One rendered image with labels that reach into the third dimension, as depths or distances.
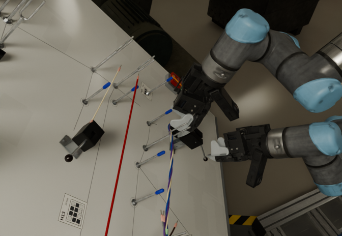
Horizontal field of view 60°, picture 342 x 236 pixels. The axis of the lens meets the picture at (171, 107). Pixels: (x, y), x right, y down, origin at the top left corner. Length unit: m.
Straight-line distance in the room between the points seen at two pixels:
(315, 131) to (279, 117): 1.94
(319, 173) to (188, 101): 0.34
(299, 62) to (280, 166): 1.73
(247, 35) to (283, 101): 2.24
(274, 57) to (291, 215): 1.33
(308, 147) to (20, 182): 0.57
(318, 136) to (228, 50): 0.27
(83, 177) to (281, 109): 2.29
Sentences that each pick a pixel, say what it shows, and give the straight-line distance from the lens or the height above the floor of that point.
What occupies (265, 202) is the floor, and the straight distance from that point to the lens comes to 2.11.
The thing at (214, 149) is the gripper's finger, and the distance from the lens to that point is 0.87.
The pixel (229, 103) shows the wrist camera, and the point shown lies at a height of 1.26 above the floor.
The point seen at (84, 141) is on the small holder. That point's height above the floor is 1.32.
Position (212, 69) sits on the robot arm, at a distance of 0.64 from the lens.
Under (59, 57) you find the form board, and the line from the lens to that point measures 0.72.
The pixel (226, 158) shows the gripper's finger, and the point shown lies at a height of 1.10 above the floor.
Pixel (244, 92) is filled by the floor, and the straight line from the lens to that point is 2.76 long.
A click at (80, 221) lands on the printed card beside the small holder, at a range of 0.57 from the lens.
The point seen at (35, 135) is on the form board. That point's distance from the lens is 0.58.
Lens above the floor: 1.74
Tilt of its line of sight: 45 degrees down
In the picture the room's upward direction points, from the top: 6 degrees clockwise
